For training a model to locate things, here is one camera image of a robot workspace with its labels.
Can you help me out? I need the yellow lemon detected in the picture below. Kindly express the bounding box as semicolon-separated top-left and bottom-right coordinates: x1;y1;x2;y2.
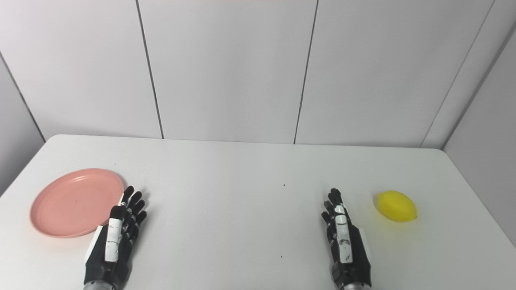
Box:
377;190;418;222

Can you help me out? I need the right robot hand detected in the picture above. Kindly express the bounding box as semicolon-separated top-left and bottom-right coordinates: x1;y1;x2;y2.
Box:
321;188;372;290

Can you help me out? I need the pink plate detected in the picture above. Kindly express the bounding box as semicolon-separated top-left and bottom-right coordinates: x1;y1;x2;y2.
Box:
30;168;125;238

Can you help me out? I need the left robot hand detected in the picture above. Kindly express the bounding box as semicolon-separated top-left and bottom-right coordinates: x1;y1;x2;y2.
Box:
83;186;148;290

